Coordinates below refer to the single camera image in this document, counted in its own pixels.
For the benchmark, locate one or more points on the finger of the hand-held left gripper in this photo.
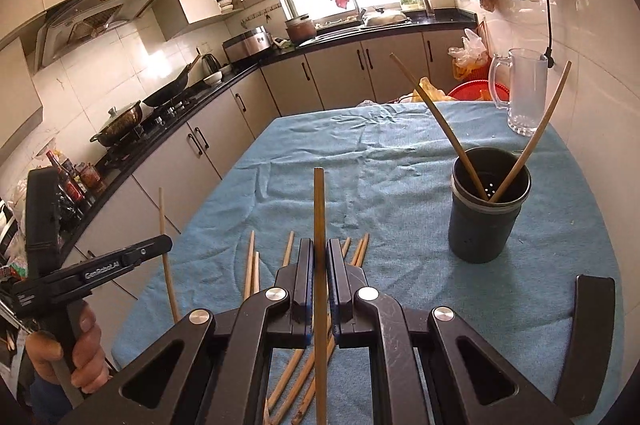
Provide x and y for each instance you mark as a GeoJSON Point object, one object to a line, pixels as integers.
{"type": "Point", "coordinates": [145, 251]}

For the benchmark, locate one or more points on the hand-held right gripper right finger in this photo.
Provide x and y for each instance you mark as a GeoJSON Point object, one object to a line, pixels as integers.
{"type": "Point", "coordinates": [340, 300]}

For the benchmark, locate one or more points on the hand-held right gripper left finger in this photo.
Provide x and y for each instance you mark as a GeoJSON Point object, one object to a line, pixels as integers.
{"type": "Point", "coordinates": [300, 300]}

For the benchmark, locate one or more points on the slender wooden chopstick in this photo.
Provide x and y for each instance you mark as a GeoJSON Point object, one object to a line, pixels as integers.
{"type": "Point", "coordinates": [170, 280]}
{"type": "Point", "coordinates": [442, 132]}
{"type": "Point", "coordinates": [528, 147]}
{"type": "Point", "coordinates": [320, 215]}

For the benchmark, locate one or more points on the bunch of wooden chopsticks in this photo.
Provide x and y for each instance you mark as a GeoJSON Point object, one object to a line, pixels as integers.
{"type": "Point", "coordinates": [250, 265]}

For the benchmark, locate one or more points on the dark grey utensil holder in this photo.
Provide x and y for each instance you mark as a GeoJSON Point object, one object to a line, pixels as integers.
{"type": "Point", "coordinates": [475, 230]}

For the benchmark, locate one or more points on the person's left hand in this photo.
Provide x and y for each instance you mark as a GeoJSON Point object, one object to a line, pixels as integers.
{"type": "Point", "coordinates": [90, 355]}

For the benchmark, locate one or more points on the dark sauce bottle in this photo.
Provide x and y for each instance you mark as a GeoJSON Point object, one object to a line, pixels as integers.
{"type": "Point", "coordinates": [70, 187]}

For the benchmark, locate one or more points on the chili sauce jar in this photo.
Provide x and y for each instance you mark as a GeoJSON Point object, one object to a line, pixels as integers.
{"type": "Point", "coordinates": [92, 177]}

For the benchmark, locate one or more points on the beige lower kitchen cabinets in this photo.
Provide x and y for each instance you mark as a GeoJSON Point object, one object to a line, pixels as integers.
{"type": "Point", "coordinates": [165, 165]}

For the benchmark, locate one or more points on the blue towel table cover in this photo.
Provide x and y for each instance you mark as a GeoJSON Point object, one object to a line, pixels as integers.
{"type": "Point", "coordinates": [375, 185]}

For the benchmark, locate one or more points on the steel pot with glass lid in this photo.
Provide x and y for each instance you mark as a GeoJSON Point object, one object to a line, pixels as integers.
{"type": "Point", "coordinates": [117, 122]}

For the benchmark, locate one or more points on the gas stove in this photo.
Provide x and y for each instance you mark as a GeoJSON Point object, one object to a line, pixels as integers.
{"type": "Point", "coordinates": [165, 115]}

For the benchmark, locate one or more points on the black wok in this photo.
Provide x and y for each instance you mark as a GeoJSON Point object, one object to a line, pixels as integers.
{"type": "Point", "coordinates": [167, 94]}

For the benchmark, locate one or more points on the white bowl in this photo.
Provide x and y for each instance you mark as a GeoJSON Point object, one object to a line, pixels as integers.
{"type": "Point", "coordinates": [212, 78]}

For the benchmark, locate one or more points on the dark kettle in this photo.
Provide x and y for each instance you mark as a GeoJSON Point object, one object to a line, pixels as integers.
{"type": "Point", "coordinates": [210, 64]}

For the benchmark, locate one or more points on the steel range hood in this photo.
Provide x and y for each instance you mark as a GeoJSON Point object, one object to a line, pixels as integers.
{"type": "Point", "coordinates": [100, 10]}

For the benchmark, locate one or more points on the yellow plastic bag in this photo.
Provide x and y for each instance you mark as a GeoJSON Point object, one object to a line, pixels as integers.
{"type": "Point", "coordinates": [430, 92]}

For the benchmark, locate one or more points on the steel rice cooker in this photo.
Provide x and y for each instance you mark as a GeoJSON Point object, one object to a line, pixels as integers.
{"type": "Point", "coordinates": [247, 45]}

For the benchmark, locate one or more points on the red plastic basin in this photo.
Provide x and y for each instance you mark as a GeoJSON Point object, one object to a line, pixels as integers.
{"type": "Point", "coordinates": [465, 91]}

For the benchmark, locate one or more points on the black flat panel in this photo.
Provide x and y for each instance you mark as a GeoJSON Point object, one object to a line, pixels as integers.
{"type": "Point", "coordinates": [592, 345]}

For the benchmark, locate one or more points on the brown clay pot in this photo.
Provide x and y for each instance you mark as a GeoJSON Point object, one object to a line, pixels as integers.
{"type": "Point", "coordinates": [300, 30]}

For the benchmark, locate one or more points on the clear glass mug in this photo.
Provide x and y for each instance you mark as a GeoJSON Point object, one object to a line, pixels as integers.
{"type": "Point", "coordinates": [525, 90]}

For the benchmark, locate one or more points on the white plastic bag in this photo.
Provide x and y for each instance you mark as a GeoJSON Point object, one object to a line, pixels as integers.
{"type": "Point", "coordinates": [470, 50]}

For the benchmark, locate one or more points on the steel pan lid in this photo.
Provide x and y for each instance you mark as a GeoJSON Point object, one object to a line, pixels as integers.
{"type": "Point", "coordinates": [385, 17]}

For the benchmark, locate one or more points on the black kitchen countertop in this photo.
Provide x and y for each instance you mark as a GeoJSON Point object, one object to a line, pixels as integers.
{"type": "Point", "coordinates": [440, 25]}

